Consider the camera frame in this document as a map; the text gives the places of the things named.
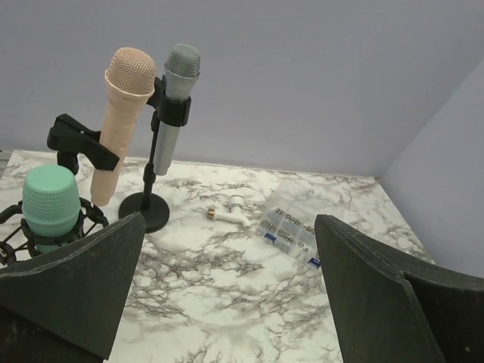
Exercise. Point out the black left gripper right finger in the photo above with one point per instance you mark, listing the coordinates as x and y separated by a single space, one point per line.
389 306

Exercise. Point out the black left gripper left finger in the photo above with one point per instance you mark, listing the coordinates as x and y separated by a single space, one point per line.
67 304

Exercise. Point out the black shock mount tripod stand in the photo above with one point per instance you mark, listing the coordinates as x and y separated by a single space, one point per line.
23 240

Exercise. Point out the mint green microphone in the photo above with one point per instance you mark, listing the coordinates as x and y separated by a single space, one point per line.
51 207

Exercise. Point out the black clip microphone stand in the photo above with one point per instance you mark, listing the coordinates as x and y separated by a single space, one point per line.
69 138

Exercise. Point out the peach pink microphone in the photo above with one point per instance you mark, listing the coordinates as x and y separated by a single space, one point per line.
129 83

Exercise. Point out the black round base stand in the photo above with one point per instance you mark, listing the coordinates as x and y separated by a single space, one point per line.
154 209

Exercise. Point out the grey silver microphone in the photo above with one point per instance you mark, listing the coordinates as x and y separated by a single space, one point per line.
182 70

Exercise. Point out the clear screw organizer box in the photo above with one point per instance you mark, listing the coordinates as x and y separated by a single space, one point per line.
288 222

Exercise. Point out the white plastic faucet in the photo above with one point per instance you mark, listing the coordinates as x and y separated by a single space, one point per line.
233 215

